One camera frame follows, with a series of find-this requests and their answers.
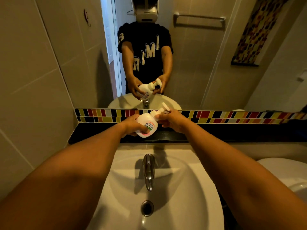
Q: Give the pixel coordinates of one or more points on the person's right hand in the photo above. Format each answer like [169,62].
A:
[176,120]

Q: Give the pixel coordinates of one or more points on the person's left hand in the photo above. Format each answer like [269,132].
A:
[128,125]

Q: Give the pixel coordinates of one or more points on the person's right fingers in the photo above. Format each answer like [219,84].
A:
[163,120]

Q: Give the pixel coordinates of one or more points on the person's left thumb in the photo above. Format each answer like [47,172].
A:
[141,129]

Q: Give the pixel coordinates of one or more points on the white pump soap bottle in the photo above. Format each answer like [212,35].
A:
[146,120]

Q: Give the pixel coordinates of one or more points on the person's left forearm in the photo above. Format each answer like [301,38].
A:
[72,174]

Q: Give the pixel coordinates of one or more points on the person's right forearm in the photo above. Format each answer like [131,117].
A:
[239,179]

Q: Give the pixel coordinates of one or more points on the chrome faucet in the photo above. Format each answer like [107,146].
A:
[149,170]

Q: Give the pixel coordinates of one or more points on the colourful mosaic tile strip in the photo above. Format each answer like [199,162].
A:
[211,116]

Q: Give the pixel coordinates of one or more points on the black stone ledge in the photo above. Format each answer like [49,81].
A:
[227,132]

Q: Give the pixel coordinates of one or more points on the white ceramic sink basin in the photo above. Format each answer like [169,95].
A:
[182,189]

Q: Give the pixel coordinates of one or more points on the chrome sink drain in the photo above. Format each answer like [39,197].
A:
[147,208]

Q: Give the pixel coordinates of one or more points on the wall mirror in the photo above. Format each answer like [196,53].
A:
[203,69]

